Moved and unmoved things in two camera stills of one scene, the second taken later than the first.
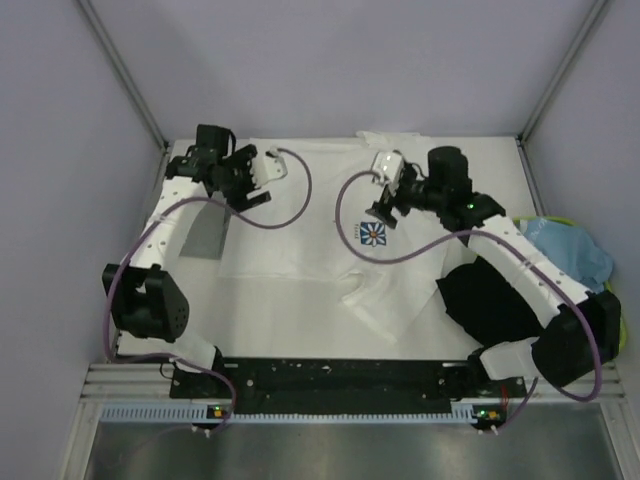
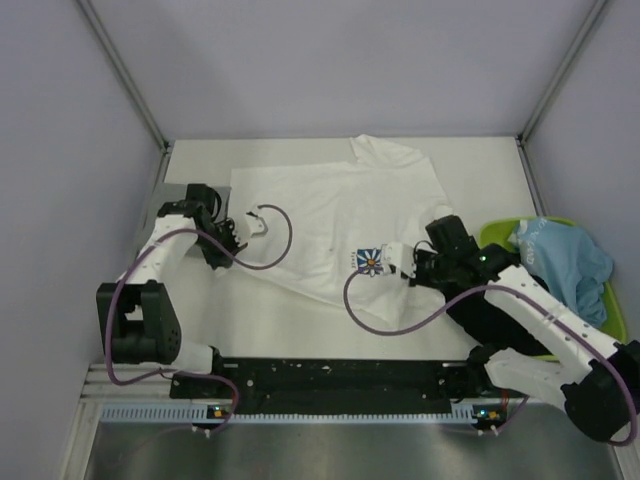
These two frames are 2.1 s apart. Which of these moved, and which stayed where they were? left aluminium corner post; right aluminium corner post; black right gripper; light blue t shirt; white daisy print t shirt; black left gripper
Moved: black left gripper; white daisy print t shirt; black right gripper
Stayed: light blue t shirt; left aluminium corner post; right aluminium corner post
